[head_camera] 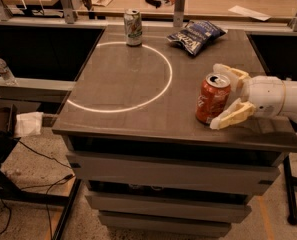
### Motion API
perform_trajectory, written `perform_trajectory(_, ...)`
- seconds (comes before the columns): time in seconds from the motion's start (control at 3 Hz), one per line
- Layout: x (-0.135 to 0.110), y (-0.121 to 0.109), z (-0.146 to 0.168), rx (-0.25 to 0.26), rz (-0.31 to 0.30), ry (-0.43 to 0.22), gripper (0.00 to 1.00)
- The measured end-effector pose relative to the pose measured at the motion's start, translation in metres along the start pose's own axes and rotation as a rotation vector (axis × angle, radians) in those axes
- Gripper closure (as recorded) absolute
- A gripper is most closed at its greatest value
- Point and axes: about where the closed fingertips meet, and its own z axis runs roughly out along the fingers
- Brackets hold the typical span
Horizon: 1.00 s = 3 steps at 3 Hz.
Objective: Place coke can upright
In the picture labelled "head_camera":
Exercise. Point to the green white soda can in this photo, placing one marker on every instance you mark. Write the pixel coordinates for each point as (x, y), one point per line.
(133, 27)

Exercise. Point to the blue chip bag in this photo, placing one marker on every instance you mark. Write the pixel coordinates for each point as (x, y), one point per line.
(196, 35)

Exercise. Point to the paper card on desk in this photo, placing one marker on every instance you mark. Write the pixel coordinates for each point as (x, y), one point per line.
(102, 3)

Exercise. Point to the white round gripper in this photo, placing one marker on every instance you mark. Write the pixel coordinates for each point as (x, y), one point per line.
(264, 95)

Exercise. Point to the grey drawer cabinet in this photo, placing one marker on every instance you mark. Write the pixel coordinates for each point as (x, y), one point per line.
(133, 138)

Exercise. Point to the black headband on desk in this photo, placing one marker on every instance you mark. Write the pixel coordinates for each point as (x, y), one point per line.
(155, 3)

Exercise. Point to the white paper sheet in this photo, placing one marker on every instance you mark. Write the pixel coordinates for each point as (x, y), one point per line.
(249, 13)

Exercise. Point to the white crumpled cloth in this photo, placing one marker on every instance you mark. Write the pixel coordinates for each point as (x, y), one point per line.
(28, 124)

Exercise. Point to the clear plastic water bottle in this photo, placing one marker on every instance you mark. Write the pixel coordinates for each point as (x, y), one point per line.
(6, 74)

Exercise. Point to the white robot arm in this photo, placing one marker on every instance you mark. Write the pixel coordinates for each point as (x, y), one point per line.
(289, 109)

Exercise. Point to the red coke can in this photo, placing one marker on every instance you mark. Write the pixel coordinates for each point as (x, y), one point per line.
(213, 95)

